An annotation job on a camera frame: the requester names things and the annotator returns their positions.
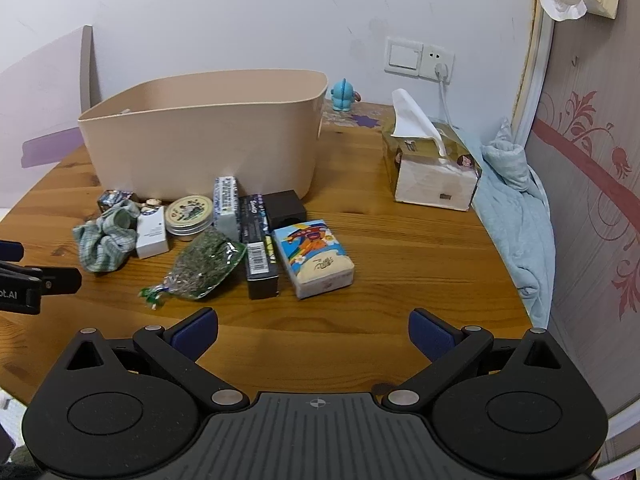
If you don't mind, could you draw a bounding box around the small white box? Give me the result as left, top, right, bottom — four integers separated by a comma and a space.
136, 206, 169, 259

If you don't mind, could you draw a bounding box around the white wall switch socket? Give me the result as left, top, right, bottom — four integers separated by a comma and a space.
383, 37, 454, 84

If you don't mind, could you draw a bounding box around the beige plastic storage bin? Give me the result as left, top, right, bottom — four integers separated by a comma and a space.
78, 70, 329, 200

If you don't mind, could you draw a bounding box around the purple white headboard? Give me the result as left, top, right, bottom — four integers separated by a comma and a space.
0, 25, 92, 209

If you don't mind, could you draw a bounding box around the small black cube box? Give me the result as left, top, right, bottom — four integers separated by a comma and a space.
262, 190, 307, 231

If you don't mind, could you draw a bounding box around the bag of dried herbs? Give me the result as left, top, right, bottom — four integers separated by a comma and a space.
139, 226, 246, 309

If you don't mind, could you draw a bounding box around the colourful pocket tissue pack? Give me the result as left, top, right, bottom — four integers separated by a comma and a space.
272, 220, 355, 299

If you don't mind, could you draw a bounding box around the gold tissue box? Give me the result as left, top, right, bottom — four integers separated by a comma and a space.
382, 89, 482, 211

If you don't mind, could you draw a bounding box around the long black barcode box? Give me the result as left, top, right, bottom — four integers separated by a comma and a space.
240, 194, 279, 300

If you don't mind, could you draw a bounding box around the blue white patterned box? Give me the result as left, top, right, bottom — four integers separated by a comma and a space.
213, 176, 240, 242

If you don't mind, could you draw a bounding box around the blue cartoon figurine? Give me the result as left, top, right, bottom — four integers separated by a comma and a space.
331, 78, 361, 112

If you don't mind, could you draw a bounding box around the round metal tin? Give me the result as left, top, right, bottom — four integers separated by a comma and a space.
165, 195, 214, 236

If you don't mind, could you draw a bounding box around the grey hair clip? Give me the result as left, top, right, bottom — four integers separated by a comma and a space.
141, 198, 163, 212

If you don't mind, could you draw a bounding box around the green checkered scrunchie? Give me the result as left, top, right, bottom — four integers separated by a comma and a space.
72, 200, 140, 273

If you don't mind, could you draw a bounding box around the small dark printed box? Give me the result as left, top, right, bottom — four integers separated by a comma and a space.
96, 190, 138, 212

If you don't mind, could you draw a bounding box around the white plug and cable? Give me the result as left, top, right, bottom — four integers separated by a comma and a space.
433, 62, 457, 131

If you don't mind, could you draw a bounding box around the light blue blanket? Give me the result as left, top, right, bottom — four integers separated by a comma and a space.
456, 120, 556, 328

